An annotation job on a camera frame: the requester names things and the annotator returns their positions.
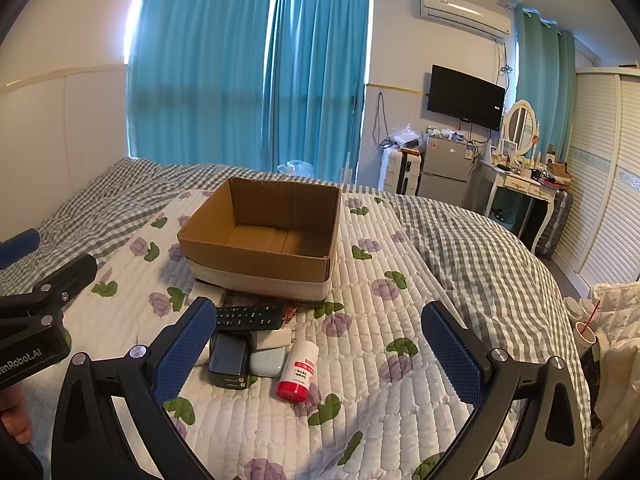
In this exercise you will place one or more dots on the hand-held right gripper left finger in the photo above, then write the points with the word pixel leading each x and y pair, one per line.
pixel 185 350

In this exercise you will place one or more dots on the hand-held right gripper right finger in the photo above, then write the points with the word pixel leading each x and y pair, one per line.
pixel 452 350

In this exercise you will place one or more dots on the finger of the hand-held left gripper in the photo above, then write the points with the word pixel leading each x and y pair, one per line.
pixel 20 247
pixel 70 272

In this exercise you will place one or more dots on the black power bank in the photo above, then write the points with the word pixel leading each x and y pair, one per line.
pixel 228 360

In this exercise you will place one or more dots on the black remote control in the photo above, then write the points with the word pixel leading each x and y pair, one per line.
pixel 246 317

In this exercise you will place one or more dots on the light blue case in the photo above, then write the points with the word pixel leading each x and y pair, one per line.
pixel 266 362

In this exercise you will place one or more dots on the white rectangular block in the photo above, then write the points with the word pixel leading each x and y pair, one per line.
pixel 272 339

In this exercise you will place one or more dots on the white bottle with red cap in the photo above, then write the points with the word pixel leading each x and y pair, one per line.
pixel 300 370

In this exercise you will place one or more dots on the cardboard box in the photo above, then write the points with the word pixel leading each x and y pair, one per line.
pixel 260 260

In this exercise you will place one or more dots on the person's left hand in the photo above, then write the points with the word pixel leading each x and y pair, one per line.
pixel 14 417

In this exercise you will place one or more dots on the white rounded object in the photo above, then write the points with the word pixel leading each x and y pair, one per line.
pixel 203 355

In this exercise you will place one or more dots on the grey checkered bedsheet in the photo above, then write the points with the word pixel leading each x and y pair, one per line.
pixel 475 260

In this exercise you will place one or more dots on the red patterned packet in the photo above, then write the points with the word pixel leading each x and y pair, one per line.
pixel 291 314

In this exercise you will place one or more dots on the white padded headboard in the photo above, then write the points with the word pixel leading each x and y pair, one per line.
pixel 60 135

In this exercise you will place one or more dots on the paper cup with red straw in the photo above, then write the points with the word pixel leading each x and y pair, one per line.
pixel 586 332

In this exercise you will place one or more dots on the dark suitcase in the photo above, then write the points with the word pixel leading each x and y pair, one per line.
pixel 555 225

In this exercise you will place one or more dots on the white quilted jacket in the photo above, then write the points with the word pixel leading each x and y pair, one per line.
pixel 620 350

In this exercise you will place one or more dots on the white dressing table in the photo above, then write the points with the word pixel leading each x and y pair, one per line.
pixel 515 182

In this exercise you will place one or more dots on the silver mini fridge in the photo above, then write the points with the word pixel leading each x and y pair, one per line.
pixel 445 170

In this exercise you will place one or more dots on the white suitcase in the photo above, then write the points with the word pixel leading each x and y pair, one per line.
pixel 402 172

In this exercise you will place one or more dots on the small brown box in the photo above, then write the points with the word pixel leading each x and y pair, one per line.
pixel 557 170

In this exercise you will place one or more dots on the white plastic bag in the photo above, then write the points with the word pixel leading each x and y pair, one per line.
pixel 296 168

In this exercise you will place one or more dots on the clear plastic bag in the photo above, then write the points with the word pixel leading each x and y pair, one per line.
pixel 407 136

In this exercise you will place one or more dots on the white louvered wardrobe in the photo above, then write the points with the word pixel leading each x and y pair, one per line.
pixel 605 175

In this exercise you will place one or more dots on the white oval mirror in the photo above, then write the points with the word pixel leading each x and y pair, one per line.
pixel 521 127

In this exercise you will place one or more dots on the wide turquoise curtain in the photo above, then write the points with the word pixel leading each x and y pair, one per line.
pixel 200 60

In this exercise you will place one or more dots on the narrow turquoise curtain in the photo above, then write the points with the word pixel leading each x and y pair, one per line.
pixel 540 80

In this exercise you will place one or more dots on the white air conditioner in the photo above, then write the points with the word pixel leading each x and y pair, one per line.
pixel 465 12

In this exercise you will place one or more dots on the black wall television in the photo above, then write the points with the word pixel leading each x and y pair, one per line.
pixel 465 96

